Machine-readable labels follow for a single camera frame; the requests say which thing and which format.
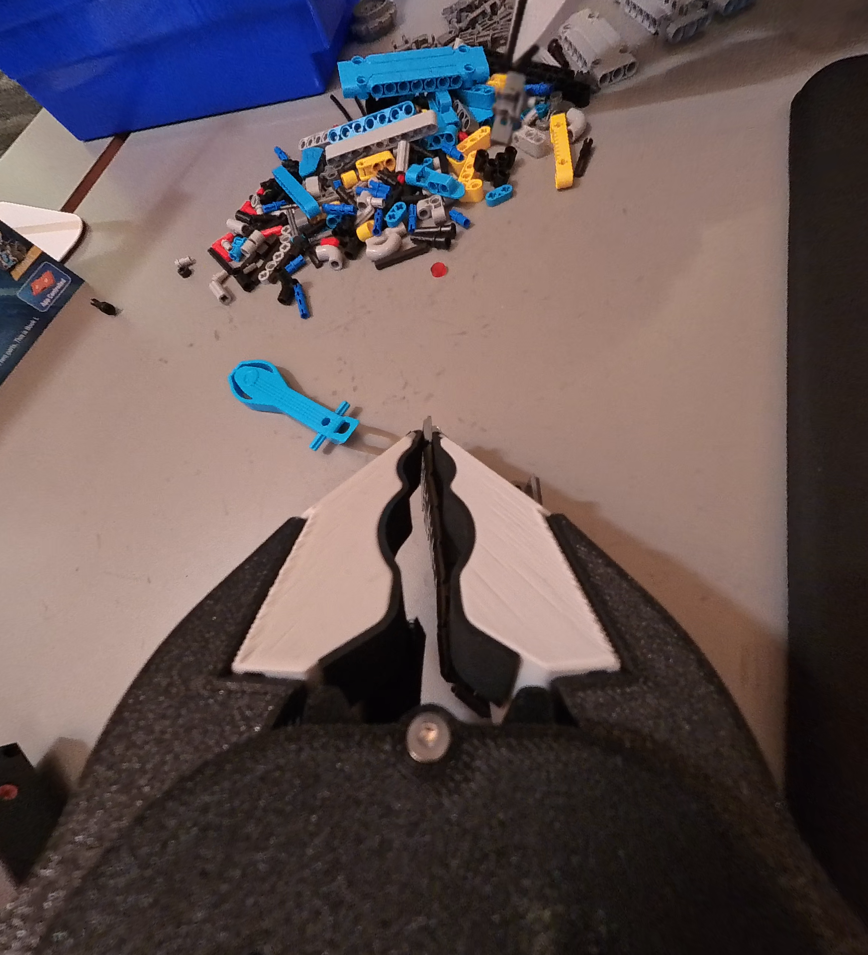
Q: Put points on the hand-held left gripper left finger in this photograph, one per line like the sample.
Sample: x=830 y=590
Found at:
x=322 y=597

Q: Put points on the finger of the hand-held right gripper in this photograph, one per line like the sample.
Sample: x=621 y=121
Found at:
x=542 y=15

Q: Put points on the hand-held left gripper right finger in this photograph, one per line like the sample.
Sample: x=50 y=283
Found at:
x=538 y=597

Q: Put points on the pile of grey track links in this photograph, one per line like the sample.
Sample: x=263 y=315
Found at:
x=471 y=19

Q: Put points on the pile of plastic building pieces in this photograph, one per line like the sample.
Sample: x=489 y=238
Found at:
x=374 y=186

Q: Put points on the light grey technic panel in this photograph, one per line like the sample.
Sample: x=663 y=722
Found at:
x=598 y=45

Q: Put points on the grey toy wheel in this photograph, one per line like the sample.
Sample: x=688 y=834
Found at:
x=374 y=9

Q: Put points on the blue plastic separator tool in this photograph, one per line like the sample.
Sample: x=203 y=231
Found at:
x=284 y=403

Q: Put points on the black studded pad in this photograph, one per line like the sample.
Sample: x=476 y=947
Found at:
x=851 y=448

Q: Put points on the small grey connector piece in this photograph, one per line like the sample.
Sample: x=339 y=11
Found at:
x=184 y=261

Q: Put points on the small black pin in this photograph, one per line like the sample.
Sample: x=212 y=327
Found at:
x=102 y=305

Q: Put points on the black control box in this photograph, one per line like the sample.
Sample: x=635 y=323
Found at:
x=8 y=813

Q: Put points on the blue plastic tray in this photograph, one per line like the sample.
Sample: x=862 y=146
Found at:
x=150 y=60

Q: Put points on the toy instruction booklet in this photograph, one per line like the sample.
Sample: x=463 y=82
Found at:
x=8 y=313

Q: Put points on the grey rectangular beam frame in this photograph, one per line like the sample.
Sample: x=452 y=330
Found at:
x=665 y=15

